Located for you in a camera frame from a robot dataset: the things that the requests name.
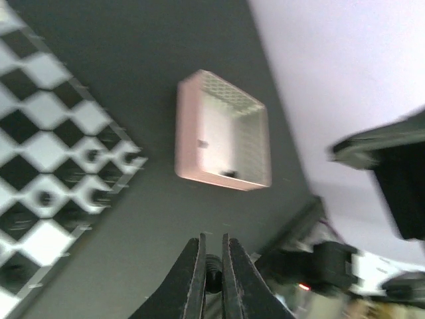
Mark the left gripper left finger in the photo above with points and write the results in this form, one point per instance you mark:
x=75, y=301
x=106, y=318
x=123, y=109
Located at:
x=182, y=293

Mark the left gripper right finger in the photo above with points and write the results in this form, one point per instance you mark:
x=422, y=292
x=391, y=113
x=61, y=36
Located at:
x=245, y=295

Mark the black chess piece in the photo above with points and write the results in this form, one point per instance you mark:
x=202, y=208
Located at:
x=127, y=158
x=91, y=156
x=213, y=280
x=46, y=198

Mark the black chess pawn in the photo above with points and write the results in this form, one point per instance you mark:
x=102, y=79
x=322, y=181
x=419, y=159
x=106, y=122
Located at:
x=94, y=197

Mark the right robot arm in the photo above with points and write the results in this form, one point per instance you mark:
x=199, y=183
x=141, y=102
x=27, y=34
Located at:
x=395, y=154

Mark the white second right arm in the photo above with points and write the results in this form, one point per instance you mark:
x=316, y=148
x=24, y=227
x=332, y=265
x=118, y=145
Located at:
x=329, y=267

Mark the pink metal tin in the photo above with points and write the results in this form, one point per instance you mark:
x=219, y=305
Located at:
x=222, y=134

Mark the black and white chessboard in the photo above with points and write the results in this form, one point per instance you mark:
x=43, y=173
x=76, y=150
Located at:
x=48, y=120

